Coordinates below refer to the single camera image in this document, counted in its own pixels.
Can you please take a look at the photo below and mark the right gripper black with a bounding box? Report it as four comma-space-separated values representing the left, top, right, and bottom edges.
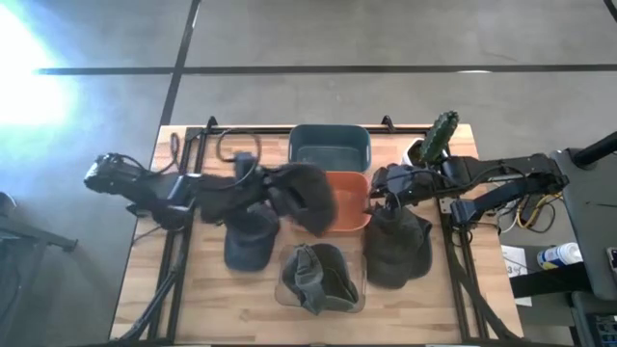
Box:
368, 163, 423, 220

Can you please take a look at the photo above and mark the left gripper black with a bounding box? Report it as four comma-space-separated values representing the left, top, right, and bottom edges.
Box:
233, 151, 292, 218

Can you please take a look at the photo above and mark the dark charcoal baseball cap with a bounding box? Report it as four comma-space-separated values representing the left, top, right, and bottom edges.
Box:
263, 162, 338, 237

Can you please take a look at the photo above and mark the dark brown baseball cap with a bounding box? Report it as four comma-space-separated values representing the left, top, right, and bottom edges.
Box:
362, 204, 434, 290

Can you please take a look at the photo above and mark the blue denim baseball cap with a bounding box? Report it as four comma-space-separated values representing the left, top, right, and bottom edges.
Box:
223, 201, 282, 273

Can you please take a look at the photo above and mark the olive green baseball cap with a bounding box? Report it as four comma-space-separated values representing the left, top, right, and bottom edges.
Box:
281, 243, 361, 315

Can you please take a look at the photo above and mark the orange plastic bin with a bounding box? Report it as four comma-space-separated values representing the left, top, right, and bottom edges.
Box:
325, 171, 372, 233

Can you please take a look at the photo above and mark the white hexagonal plant pot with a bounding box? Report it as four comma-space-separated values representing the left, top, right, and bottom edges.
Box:
402, 138, 452, 168

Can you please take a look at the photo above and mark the teal plastic bin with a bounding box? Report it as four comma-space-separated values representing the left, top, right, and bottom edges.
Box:
287, 123, 372, 174

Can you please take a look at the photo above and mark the green cactus plant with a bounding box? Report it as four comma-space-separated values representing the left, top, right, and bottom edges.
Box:
417, 110, 460, 163

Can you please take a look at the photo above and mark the clear plastic bin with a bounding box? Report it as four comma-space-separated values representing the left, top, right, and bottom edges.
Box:
274, 243, 367, 314

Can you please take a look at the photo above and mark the white paper sheet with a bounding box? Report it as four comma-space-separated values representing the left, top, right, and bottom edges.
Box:
500, 245, 534, 307

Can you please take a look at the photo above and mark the black shelf board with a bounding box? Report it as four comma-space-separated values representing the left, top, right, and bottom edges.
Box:
509, 262, 593, 299

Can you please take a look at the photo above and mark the white blue plastic bottle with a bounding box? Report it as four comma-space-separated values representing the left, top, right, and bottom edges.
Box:
536, 242, 583, 271

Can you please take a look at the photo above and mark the grey side desk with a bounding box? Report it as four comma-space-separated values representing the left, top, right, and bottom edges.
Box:
550, 147, 617, 301

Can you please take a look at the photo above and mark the black pole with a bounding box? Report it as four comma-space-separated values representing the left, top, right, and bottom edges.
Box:
572, 129, 617, 169

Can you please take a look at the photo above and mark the black floor stand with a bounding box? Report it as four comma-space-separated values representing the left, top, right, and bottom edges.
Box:
0, 191, 79, 254

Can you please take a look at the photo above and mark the black aluminium table frame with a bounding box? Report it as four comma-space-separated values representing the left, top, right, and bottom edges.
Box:
144, 115, 524, 344

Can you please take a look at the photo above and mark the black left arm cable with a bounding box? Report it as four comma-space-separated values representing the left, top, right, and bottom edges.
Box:
168, 128, 263, 189

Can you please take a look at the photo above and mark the white cable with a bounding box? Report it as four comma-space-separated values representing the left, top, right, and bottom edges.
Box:
496, 201, 524, 235

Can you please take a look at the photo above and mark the yellow cable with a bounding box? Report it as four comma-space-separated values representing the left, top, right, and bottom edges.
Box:
514, 191, 563, 230

